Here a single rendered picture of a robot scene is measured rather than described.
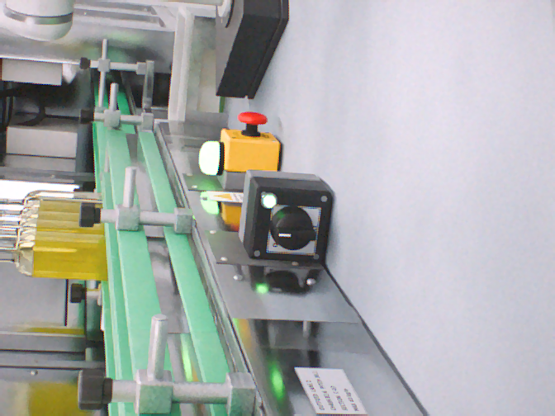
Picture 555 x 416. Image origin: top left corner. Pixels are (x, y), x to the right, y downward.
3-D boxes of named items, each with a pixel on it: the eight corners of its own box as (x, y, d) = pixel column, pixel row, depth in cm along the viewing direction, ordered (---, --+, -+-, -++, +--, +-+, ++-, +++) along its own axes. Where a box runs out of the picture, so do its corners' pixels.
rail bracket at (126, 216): (191, 227, 124) (78, 220, 122) (197, 167, 122) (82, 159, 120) (195, 237, 120) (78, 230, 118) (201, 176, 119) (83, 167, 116)
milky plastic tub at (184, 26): (211, 125, 201) (167, 121, 199) (223, 9, 196) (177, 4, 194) (223, 144, 185) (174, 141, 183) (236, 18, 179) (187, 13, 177)
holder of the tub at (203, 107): (211, 152, 203) (171, 149, 201) (225, 11, 195) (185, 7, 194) (222, 173, 186) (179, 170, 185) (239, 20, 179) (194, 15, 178)
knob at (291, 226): (308, 248, 109) (315, 257, 106) (267, 245, 108) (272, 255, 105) (314, 206, 108) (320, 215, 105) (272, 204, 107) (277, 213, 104)
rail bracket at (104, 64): (173, 115, 246) (76, 107, 242) (179, 44, 242) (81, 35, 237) (174, 119, 242) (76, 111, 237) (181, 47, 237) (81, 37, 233)
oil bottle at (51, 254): (158, 271, 158) (13, 264, 153) (161, 237, 156) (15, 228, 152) (160, 285, 152) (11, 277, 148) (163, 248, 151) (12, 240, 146)
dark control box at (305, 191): (310, 241, 118) (237, 237, 116) (319, 173, 116) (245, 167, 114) (326, 265, 110) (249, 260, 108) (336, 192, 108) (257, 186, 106)
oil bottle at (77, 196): (148, 226, 179) (21, 219, 175) (151, 195, 178) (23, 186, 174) (150, 236, 174) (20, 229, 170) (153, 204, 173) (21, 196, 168)
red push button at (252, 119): (233, 134, 140) (236, 109, 139) (263, 136, 140) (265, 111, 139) (237, 139, 136) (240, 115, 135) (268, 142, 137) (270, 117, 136)
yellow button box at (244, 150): (268, 181, 144) (215, 177, 142) (275, 128, 142) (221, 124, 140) (277, 194, 137) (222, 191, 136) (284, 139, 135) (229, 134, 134)
